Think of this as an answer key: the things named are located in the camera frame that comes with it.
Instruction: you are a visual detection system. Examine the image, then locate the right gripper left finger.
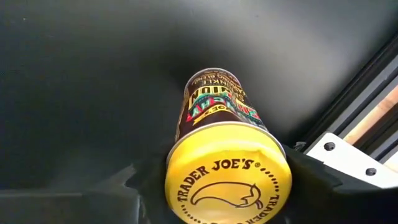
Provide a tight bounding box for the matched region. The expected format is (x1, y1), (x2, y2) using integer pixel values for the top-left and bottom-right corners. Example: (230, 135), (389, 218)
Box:
(0, 148), (175, 224)

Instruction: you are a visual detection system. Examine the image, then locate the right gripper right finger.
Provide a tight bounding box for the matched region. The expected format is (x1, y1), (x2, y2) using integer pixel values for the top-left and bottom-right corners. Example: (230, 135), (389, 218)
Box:
(279, 144), (398, 224)

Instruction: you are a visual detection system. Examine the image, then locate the yellow-lid black spice can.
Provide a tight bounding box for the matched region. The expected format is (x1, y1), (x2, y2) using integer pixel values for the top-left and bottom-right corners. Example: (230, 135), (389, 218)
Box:
(164, 67), (294, 224)

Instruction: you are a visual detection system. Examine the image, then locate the white metal corner bracket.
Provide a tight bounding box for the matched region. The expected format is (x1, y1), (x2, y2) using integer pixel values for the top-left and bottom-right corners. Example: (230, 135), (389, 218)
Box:
(306, 132), (398, 190)

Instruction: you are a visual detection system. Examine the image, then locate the black aluminium table frame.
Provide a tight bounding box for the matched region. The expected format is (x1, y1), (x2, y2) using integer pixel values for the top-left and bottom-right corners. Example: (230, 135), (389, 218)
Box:
(297, 32), (398, 162)

